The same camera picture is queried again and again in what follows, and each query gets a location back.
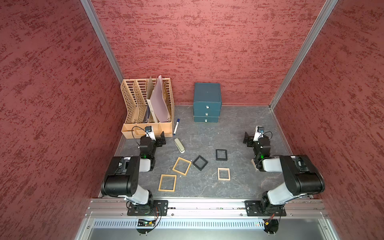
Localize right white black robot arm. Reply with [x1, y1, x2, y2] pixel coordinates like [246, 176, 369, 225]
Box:
[243, 132, 325, 212]

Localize large wooden frame box front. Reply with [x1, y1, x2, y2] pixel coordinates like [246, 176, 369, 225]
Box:
[158, 175, 177, 193]

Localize teal three-drawer cabinet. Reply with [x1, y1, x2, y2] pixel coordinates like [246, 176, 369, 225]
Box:
[193, 83, 222, 123]

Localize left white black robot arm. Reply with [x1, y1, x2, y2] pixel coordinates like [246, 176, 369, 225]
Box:
[101, 132, 166, 209]

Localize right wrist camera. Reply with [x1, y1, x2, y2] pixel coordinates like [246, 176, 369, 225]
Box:
[253, 126, 265, 142]

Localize small wooden frame box centre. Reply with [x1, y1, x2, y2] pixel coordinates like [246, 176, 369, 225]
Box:
[218, 168, 231, 181]

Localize purple paper folder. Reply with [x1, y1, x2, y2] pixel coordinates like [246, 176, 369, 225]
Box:
[150, 75, 170, 123]

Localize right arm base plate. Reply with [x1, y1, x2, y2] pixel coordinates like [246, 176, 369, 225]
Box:
[245, 201, 287, 217]

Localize large wooden frame box tilted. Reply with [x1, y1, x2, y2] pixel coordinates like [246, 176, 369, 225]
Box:
[172, 157, 192, 176]

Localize black frame box square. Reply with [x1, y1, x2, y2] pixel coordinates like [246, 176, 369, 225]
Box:
[216, 149, 228, 161]

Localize beige lattice file organizer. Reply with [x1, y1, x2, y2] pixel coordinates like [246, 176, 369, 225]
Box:
[121, 78, 175, 139]

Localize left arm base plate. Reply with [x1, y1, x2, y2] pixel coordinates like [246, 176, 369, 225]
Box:
[127, 200, 169, 217]

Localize brown cardboard sheet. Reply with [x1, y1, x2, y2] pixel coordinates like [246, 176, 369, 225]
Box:
[147, 77, 154, 100]

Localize beige whiteboard eraser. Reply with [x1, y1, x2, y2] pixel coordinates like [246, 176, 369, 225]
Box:
[174, 138, 185, 153]

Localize small wooden frame box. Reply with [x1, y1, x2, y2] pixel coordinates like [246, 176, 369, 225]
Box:
[218, 168, 231, 181]
[251, 159, 258, 171]

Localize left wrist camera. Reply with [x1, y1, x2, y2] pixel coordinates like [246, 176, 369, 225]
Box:
[145, 126, 156, 141]

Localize blue white marker pen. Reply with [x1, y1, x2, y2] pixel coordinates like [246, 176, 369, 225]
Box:
[173, 119, 180, 136]

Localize small wooden frame box right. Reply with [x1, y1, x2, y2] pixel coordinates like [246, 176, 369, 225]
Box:
[251, 159, 258, 171]

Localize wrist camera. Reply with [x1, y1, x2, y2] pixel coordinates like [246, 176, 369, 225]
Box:
[253, 126, 265, 142]
[145, 126, 156, 141]

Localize aluminium front rail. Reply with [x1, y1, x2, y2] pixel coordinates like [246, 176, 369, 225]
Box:
[85, 198, 330, 219]

